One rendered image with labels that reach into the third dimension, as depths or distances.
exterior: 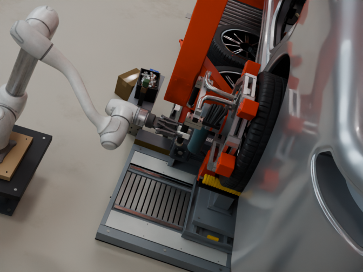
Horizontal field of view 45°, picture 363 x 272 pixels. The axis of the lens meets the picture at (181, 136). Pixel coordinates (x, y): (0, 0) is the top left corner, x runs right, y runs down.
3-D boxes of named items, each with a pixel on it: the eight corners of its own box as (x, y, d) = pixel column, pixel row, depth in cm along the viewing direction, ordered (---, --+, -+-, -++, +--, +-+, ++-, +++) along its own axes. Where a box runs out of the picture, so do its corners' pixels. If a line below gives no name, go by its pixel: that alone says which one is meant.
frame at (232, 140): (213, 194, 234) (253, 121, 198) (201, 189, 234) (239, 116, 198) (224, 130, 275) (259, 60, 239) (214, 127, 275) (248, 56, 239)
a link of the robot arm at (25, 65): (-16, 119, 245) (0, 95, 262) (12, 131, 250) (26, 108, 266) (23, 12, 198) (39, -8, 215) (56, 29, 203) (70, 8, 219)
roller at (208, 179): (245, 200, 251) (249, 194, 247) (197, 183, 249) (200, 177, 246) (246, 192, 255) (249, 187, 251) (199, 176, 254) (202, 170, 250)
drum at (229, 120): (230, 143, 236) (240, 125, 227) (193, 130, 235) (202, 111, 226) (233, 127, 247) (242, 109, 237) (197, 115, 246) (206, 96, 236)
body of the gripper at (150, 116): (146, 119, 229) (163, 125, 229) (142, 129, 222) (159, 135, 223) (150, 109, 224) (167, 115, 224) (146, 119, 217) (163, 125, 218)
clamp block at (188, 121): (200, 130, 218) (203, 123, 214) (183, 124, 217) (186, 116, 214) (201, 124, 222) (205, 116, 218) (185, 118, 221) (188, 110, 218)
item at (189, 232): (235, 256, 270) (241, 248, 264) (180, 238, 268) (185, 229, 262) (241, 197, 308) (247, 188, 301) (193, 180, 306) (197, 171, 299)
